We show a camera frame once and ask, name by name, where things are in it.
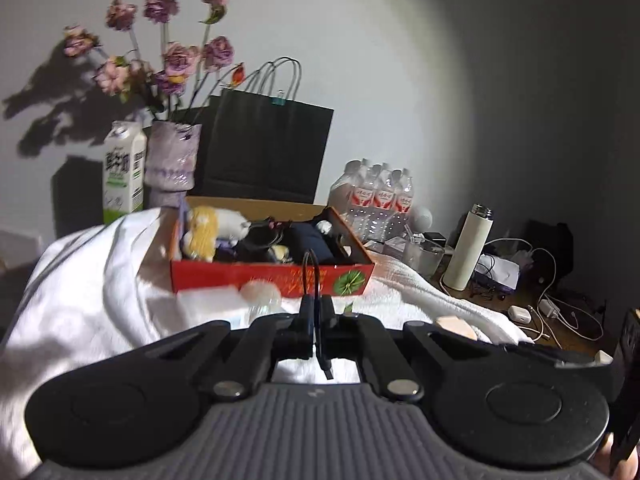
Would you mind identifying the white thermos flask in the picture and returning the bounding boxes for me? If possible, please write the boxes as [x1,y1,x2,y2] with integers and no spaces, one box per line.
[442,203,496,292]

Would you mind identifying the red orange cardboard box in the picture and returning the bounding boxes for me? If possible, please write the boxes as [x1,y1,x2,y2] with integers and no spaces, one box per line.
[169,196,376,297]

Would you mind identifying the tangle of black cables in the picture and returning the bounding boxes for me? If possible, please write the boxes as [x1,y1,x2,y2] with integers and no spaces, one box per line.
[467,280,506,301]

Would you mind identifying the white green milk carton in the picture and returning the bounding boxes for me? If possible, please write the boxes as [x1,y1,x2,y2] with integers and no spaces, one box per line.
[102,121,148,226]

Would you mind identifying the clear round container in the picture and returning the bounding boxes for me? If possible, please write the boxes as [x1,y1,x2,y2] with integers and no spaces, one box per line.
[240,280,285,321]

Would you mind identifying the dried pink purple flower bouquet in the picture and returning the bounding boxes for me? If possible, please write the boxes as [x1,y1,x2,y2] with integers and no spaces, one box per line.
[62,0,248,121]

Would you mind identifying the dark zip pouch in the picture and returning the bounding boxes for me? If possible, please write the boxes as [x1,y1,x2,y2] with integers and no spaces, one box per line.
[287,222,346,265]

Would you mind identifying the black paper bag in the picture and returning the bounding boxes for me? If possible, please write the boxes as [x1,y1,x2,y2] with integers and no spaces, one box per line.
[192,57,335,205]

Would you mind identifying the black white braided cable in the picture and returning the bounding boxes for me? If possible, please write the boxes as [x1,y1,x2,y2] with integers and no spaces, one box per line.
[235,217,296,261]

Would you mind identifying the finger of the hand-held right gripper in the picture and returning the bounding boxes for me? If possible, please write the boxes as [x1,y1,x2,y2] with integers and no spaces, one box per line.
[500,341,615,367]

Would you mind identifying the white round gadget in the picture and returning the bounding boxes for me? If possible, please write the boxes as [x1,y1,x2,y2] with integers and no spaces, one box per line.
[411,206,435,233]

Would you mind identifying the thin black multi-head cable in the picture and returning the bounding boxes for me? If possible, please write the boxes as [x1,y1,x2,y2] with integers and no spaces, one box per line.
[300,249,333,381]

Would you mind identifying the white terry towel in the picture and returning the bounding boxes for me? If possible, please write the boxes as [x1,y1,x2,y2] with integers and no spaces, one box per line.
[0,207,533,480]

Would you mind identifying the lavender glass vase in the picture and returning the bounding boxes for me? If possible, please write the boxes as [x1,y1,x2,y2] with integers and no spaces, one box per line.
[142,120,203,208]

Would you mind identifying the beige sponge block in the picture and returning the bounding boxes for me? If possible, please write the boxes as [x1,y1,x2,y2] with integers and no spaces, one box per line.
[434,314,478,342]

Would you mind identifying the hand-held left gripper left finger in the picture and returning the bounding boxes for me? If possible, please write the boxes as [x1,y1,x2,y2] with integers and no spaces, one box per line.
[142,295,316,402]

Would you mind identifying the white charging cable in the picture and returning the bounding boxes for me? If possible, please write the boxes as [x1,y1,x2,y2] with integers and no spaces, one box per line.
[480,237,607,347]

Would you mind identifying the white cardboard box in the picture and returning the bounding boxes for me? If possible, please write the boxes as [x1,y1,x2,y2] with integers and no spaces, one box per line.
[475,255,521,291]

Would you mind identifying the clear glass cup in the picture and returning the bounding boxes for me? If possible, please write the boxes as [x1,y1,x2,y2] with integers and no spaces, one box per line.
[402,237,446,278]

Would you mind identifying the yellow white plush toy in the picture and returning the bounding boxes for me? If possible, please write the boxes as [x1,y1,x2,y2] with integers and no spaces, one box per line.
[181,206,251,262]

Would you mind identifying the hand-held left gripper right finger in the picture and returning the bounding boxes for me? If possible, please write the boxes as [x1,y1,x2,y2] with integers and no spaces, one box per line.
[320,295,497,403]

